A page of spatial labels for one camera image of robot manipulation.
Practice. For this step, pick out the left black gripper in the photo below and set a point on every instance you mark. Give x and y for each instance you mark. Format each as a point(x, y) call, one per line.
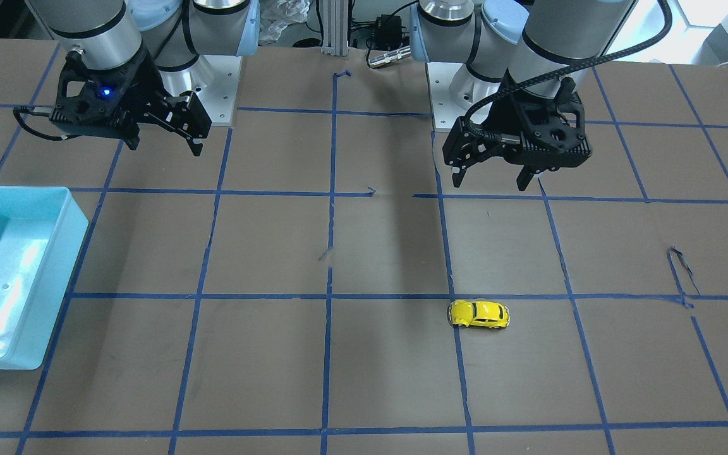
point(498, 120)

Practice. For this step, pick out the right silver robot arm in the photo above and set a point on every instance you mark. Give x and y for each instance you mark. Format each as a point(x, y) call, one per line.
point(176, 33)

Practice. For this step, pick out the yellow beetle toy car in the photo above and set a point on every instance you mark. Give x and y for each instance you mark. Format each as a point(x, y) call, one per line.
point(478, 313)

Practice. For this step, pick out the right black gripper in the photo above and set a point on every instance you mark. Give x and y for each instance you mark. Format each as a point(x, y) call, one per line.
point(145, 95)

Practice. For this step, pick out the silver cylindrical connector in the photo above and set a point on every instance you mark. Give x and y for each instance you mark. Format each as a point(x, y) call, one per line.
point(389, 57)

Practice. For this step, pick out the light blue plastic bin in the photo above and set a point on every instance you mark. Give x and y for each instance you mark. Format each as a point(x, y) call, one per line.
point(41, 232)

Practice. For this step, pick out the aluminium frame post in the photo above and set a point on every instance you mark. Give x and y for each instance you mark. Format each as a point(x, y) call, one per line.
point(335, 29)

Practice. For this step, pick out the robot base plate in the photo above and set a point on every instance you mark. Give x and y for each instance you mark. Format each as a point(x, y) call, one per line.
point(220, 95)
point(453, 90)

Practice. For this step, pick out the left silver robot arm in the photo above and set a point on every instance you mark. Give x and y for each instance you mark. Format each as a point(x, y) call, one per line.
point(506, 42)

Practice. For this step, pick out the black power adapter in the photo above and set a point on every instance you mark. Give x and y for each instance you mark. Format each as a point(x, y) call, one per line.
point(388, 32)

